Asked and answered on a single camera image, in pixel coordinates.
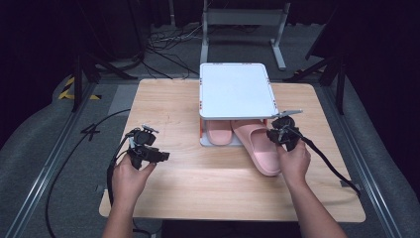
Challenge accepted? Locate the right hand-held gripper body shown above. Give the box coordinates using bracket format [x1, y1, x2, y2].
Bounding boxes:
[271, 109, 303, 153]

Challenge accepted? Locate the black metal stand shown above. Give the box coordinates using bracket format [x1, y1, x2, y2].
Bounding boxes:
[70, 53, 139, 113]
[282, 54, 348, 116]

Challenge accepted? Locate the bundle of black floor cables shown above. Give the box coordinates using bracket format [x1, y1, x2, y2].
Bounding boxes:
[142, 23, 206, 80]

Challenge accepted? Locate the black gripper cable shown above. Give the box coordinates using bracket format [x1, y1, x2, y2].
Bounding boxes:
[106, 130, 154, 238]
[292, 129, 362, 196]

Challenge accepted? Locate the person's left hand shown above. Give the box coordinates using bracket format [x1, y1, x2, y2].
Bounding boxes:
[111, 154, 158, 208]

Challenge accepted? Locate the white shoe rack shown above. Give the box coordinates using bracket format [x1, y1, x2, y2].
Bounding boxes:
[198, 62, 279, 148]

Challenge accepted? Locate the white metal stand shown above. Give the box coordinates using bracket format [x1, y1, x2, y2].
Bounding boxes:
[199, 0, 291, 71]

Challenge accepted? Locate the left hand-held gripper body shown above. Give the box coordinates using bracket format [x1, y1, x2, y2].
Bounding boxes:
[126, 124, 159, 171]

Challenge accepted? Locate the black floor cable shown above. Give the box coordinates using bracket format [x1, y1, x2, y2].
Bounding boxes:
[44, 108, 132, 238]

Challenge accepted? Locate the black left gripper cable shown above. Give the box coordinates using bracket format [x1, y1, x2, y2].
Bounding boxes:
[106, 130, 154, 238]

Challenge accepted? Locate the yellow black striped tape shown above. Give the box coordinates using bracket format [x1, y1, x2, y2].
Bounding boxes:
[57, 75, 102, 101]

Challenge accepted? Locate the pink slipper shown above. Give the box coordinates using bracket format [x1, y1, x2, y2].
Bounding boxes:
[231, 119, 282, 178]
[205, 119, 234, 147]

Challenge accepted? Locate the person's right hand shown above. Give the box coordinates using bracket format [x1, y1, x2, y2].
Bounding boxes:
[276, 140, 312, 186]

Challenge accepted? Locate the grey metal floor rail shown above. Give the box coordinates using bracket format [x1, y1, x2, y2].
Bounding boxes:
[320, 83, 402, 238]
[3, 82, 97, 238]

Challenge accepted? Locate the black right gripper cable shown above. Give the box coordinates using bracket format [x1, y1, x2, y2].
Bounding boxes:
[292, 129, 362, 196]

